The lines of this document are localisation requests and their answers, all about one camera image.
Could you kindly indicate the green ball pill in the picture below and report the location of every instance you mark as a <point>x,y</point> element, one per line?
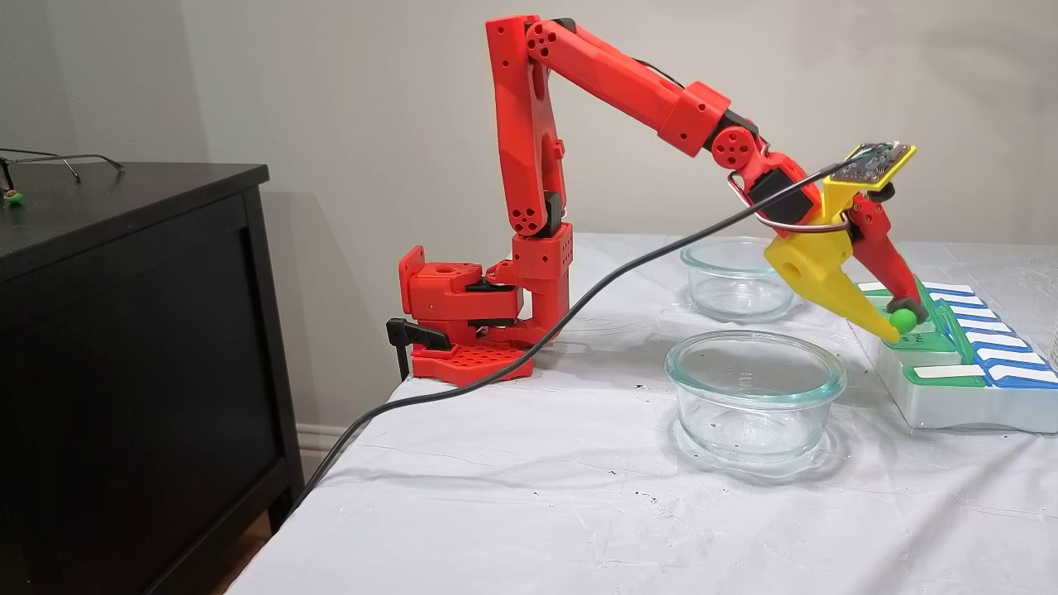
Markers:
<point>903,321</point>

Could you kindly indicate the weekly pill organizer box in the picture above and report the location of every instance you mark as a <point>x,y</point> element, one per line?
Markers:
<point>950,405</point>

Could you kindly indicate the glass bowl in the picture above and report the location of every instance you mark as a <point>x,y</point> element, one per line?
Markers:
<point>702,397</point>
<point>736,289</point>

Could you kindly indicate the white tablecloth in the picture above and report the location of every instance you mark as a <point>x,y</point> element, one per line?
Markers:
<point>537,512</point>

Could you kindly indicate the black table clamp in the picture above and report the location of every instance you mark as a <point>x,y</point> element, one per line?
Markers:
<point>417,335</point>

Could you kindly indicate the black wooden cabinet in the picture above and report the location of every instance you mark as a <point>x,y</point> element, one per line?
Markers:
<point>124,372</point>

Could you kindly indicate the thin-framed eyeglasses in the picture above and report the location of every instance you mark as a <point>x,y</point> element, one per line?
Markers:
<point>50,154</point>

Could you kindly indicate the camera board on yellow mount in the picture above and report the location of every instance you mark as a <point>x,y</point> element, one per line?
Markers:
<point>876,161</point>

